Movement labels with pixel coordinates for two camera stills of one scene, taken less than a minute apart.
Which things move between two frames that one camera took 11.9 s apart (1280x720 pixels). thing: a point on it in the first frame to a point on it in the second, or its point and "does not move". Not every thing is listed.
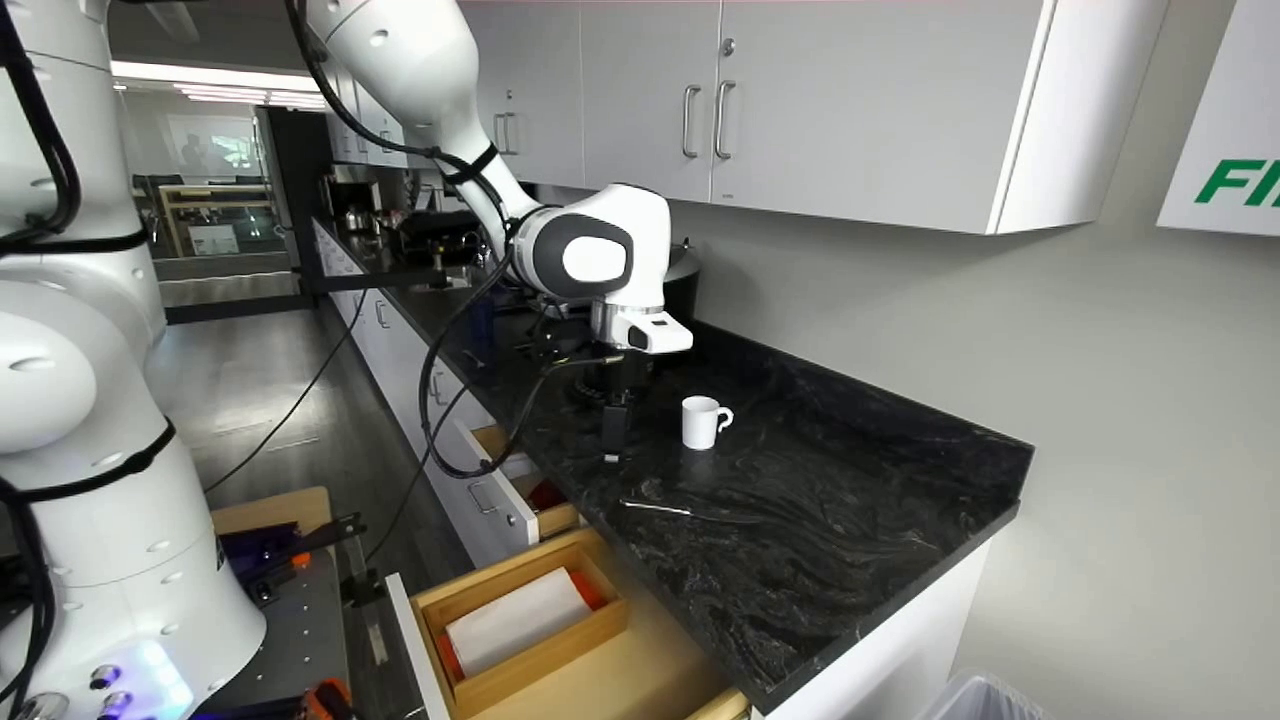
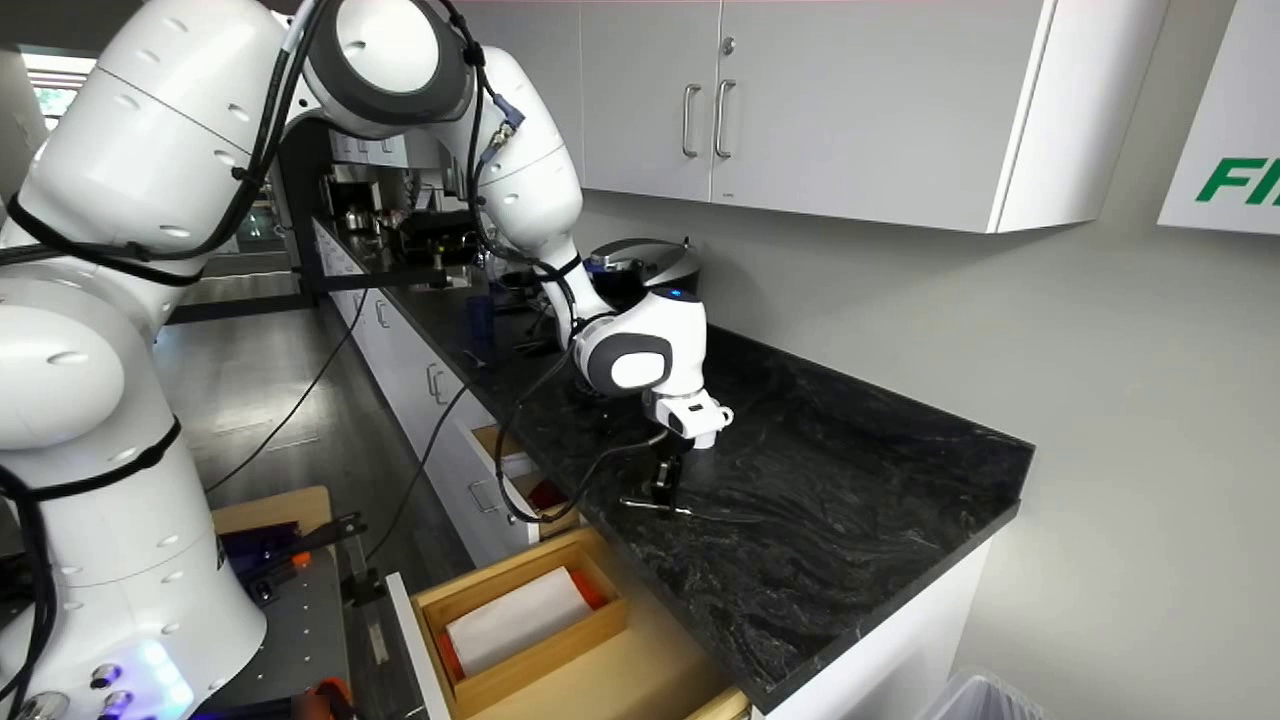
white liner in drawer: [512, 620] does not move
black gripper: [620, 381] to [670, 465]
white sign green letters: [1228, 175] does not move
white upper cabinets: [929, 112] does not move
